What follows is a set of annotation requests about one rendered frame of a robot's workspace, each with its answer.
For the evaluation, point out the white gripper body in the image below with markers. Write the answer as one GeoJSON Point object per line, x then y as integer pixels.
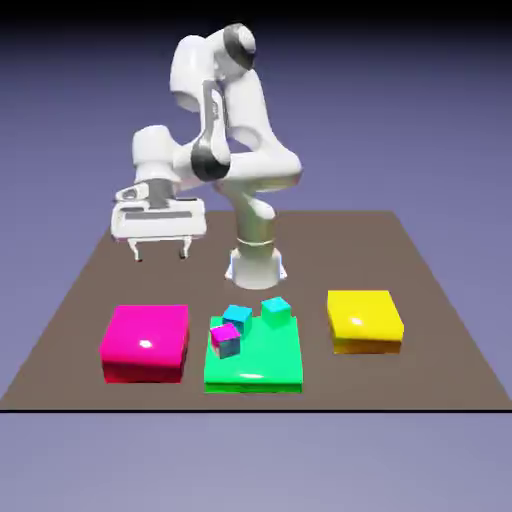
{"type": "Point", "coordinates": [160, 224]}

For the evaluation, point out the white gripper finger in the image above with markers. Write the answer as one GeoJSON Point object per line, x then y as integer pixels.
{"type": "Point", "coordinates": [185, 246]}
{"type": "Point", "coordinates": [135, 248]}

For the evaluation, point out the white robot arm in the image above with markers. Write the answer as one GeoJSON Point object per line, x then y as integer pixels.
{"type": "Point", "coordinates": [244, 120]}

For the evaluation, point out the small cyan cube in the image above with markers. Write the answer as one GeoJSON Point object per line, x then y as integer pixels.
{"type": "Point", "coordinates": [276, 310]}
{"type": "Point", "coordinates": [238, 316]}

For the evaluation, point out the small magenta cube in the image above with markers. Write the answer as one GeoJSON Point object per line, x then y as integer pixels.
{"type": "Point", "coordinates": [225, 339]}

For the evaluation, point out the large magenta box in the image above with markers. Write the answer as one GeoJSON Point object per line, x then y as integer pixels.
{"type": "Point", "coordinates": [144, 340]}

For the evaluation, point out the large green box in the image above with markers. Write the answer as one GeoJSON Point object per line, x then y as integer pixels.
{"type": "Point", "coordinates": [260, 356]}

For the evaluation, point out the large yellow box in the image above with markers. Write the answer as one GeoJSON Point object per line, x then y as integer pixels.
{"type": "Point", "coordinates": [362, 320]}

